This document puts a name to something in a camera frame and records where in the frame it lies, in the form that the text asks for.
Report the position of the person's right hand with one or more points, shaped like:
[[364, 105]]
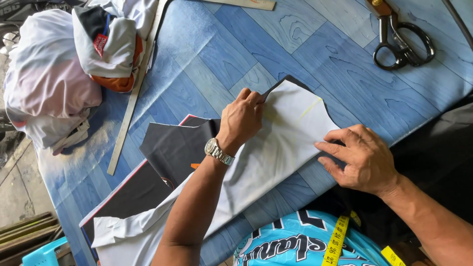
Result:
[[366, 162]]

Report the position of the person's left hand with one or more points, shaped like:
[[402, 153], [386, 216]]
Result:
[[238, 122]]

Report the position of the person's left fingers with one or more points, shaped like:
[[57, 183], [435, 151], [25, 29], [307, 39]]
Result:
[[251, 96]]

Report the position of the white fabric piece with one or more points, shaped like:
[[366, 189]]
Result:
[[266, 162]]

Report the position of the silver metal wristwatch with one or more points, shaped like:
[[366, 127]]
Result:
[[218, 152]]

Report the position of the black fabric panel orange mark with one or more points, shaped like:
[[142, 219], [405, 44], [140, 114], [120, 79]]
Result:
[[177, 147]]

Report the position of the wooden ruler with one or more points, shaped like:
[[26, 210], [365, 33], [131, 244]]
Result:
[[244, 3]]

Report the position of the long steel ruler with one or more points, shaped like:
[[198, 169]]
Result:
[[125, 118]]

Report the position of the folded white black orange garment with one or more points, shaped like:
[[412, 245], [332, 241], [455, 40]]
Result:
[[111, 51]]

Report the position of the cyan printed jersey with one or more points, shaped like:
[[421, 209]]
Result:
[[288, 244]]

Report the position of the black fabric panel red trim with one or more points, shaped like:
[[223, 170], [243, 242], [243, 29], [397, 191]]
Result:
[[129, 199]]

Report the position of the yellow measuring tape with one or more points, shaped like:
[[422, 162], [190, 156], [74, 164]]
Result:
[[336, 240]]

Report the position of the black cloth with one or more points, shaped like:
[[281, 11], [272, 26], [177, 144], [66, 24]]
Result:
[[436, 144]]

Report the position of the white cloth bundle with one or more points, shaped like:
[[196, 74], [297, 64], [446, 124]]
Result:
[[48, 85]]

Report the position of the motorcycle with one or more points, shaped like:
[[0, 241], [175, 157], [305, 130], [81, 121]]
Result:
[[22, 11]]

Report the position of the blue plastic stool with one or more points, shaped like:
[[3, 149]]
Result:
[[44, 255]]

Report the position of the stack of wooden planks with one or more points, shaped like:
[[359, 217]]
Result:
[[26, 231]]

